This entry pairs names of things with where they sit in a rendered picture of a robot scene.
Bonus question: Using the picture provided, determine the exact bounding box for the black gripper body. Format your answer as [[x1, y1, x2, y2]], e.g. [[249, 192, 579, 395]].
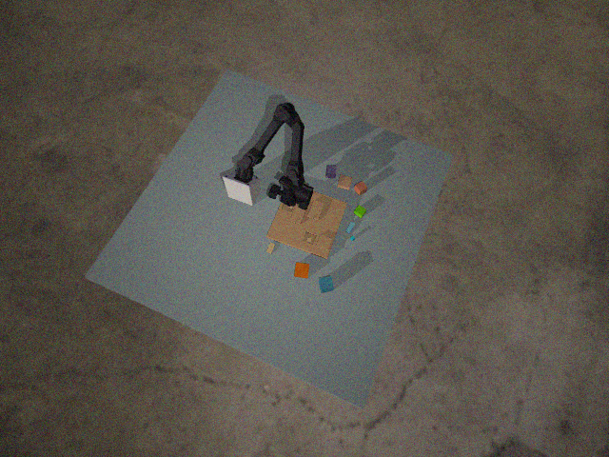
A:
[[268, 185, 310, 210]]

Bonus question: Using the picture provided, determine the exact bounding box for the tan wooden puzzle board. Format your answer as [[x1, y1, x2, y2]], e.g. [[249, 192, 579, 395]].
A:
[[266, 191, 347, 259]]

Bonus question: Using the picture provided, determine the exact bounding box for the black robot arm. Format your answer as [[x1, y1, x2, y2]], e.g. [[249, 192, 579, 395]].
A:
[[234, 103, 314, 203]]

